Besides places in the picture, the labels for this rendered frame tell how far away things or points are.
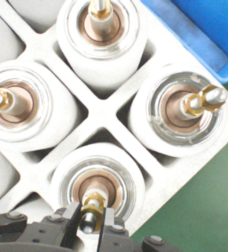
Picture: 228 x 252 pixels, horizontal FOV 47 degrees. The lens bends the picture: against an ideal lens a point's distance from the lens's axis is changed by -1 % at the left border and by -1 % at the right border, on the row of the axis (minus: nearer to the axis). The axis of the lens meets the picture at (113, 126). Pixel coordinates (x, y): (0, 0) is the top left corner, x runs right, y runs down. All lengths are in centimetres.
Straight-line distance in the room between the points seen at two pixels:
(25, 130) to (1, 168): 10
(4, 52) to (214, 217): 46
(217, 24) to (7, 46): 35
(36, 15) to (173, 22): 29
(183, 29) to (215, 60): 9
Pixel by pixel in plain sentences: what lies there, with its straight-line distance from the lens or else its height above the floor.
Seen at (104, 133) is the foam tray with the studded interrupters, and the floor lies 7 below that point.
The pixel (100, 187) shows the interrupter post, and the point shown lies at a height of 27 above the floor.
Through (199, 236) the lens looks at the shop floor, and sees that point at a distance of 57.
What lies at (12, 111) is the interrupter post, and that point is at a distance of 25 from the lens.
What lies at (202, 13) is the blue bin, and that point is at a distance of 54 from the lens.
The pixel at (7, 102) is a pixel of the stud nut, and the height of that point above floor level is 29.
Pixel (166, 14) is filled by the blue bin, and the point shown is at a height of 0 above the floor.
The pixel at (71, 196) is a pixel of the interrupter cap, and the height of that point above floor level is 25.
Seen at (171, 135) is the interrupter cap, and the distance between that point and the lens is 26.
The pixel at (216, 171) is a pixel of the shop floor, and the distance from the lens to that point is 55.
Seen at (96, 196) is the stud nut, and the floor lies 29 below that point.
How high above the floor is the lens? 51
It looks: 88 degrees down
